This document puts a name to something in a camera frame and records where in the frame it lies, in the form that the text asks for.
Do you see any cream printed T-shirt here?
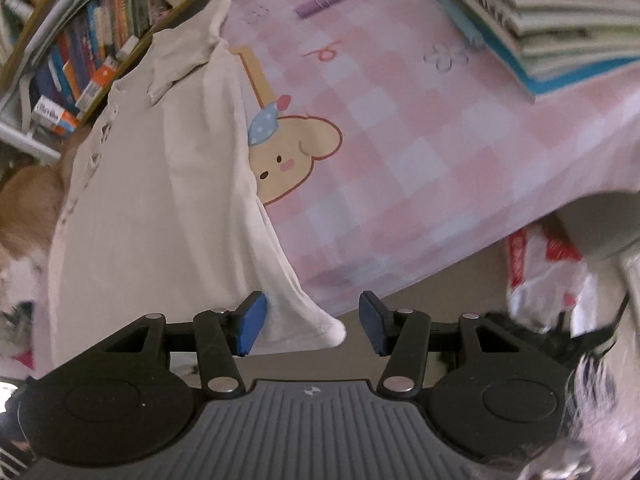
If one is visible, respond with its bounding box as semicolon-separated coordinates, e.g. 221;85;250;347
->
47;0;347;376

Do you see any orange fluffy cat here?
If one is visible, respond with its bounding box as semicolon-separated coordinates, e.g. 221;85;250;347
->
0;147;68;311

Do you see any row of colourful books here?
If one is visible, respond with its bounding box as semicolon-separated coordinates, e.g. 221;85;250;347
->
27;0;166;106

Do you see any white orange toothbrush box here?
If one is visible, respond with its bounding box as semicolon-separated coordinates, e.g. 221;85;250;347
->
31;96;80;137

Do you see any person's striped garment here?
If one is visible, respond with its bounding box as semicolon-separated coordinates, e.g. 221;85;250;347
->
0;430;33;480

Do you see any stack of notebooks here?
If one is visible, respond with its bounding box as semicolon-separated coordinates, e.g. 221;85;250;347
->
410;0;640;103

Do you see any white bottle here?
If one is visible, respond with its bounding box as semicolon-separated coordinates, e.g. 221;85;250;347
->
2;0;33;20

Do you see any grey rounded furniture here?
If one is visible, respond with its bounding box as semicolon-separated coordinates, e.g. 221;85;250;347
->
555;192;640;263

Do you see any black cable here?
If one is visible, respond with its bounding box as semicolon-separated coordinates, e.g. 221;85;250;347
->
485;292;631;366

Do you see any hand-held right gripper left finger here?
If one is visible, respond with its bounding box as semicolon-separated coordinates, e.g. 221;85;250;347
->
102;292;267;397

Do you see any pink checkered desk mat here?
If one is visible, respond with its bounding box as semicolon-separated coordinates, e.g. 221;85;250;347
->
220;0;640;318

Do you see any red white plastic bag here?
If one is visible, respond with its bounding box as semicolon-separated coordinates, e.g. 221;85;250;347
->
505;225;596;336

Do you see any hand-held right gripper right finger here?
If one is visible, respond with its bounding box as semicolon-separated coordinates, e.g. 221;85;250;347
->
359;291;528;396

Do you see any long white orange box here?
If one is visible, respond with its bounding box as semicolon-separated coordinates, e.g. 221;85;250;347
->
75;55;121;113

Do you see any white framed wooden bookshelf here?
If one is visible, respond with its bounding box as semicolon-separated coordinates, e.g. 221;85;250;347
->
0;0;211;166

